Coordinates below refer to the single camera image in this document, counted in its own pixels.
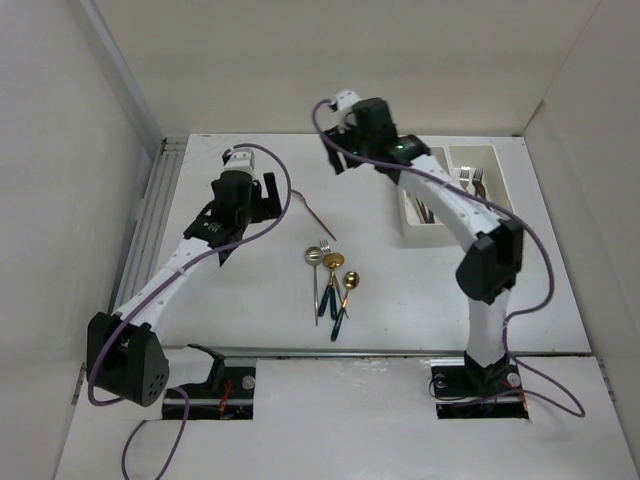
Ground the thin copper bent fork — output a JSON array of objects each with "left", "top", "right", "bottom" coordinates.
[{"left": 292, "top": 189, "right": 337, "bottom": 241}]

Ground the silver ridged spoon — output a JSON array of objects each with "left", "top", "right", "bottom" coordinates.
[{"left": 304, "top": 246, "right": 323, "bottom": 326}]

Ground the brown wooden spoon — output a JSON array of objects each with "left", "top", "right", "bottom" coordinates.
[{"left": 414, "top": 197, "right": 435, "bottom": 224}]

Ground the brown wooden fork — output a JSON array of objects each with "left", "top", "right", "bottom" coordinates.
[{"left": 472, "top": 167, "right": 486, "bottom": 199}]

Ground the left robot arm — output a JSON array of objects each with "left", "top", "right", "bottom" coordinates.
[{"left": 86, "top": 170, "right": 282, "bottom": 407}]

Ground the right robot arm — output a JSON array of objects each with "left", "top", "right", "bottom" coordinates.
[{"left": 320, "top": 90, "right": 524, "bottom": 394}]

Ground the white left container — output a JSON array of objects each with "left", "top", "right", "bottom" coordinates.
[{"left": 396, "top": 187, "right": 457, "bottom": 248}]

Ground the white container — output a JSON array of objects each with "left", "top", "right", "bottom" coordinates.
[
  {"left": 396, "top": 187, "right": 457, "bottom": 248},
  {"left": 449, "top": 145, "right": 513, "bottom": 211}
]

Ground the white right container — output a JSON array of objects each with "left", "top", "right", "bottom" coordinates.
[{"left": 449, "top": 145, "right": 513, "bottom": 211}]

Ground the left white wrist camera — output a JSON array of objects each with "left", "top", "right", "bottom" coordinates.
[{"left": 222, "top": 147, "right": 255, "bottom": 178}]

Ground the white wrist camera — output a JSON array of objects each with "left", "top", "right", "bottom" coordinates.
[
  {"left": 329, "top": 89, "right": 361, "bottom": 122},
  {"left": 222, "top": 147, "right": 255, "bottom": 178}
]

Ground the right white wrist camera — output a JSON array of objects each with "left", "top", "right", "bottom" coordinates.
[{"left": 329, "top": 89, "right": 361, "bottom": 122}]

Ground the silver fork green handle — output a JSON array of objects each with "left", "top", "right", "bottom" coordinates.
[{"left": 318, "top": 240, "right": 338, "bottom": 320}]

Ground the gold spoon green handle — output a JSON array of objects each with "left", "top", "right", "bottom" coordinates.
[
  {"left": 317, "top": 252, "right": 344, "bottom": 320},
  {"left": 330, "top": 271, "right": 360, "bottom": 342}
]

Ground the aluminium frame rail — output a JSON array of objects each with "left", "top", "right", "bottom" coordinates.
[{"left": 107, "top": 137, "right": 188, "bottom": 313}]

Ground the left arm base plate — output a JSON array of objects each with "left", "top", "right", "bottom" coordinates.
[{"left": 182, "top": 359, "right": 256, "bottom": 421}]

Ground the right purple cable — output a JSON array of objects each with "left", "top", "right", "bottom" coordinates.
[{"left": 312, "top": 98, "right": 586, "bottom": 419}]

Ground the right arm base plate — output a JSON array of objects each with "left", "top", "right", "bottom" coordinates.
[{"left": 429, "top": 356, "right": 529, "bottom": 420}]

